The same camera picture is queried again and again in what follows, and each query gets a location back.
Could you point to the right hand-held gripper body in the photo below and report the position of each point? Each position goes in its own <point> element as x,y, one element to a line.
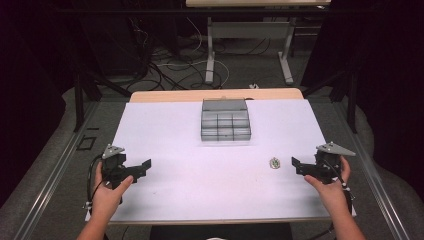
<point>328,166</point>

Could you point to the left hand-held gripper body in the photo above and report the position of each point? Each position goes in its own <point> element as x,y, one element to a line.
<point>115,170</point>

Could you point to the small silver green brooch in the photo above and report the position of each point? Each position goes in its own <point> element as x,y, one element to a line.
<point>274,163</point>

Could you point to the clear plastic compartment box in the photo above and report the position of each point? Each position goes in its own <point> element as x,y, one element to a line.
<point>225,123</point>

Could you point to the person's right hand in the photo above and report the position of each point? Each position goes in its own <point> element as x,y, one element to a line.
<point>333,196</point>

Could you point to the person's left hand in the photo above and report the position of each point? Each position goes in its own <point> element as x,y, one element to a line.
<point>106,200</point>

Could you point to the white table mat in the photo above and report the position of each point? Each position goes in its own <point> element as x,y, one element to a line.
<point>206,180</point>

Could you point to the black metal stand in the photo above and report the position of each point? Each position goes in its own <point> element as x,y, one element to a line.
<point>350,100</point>
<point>81,100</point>

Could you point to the wooden table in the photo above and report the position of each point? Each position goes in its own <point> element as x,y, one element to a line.
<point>186,95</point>

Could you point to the small white floor plug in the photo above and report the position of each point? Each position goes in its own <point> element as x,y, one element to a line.
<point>253,86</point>

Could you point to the person's dark clothing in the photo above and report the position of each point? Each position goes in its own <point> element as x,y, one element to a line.
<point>220,232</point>

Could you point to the black curtain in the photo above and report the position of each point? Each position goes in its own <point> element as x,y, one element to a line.
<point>30,66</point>
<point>390,73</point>

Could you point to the white metal leg desk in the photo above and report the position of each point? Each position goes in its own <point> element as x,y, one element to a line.
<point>250,30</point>

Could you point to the aluminium floor rail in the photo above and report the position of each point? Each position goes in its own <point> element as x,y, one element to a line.
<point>46,186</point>
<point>376,186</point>

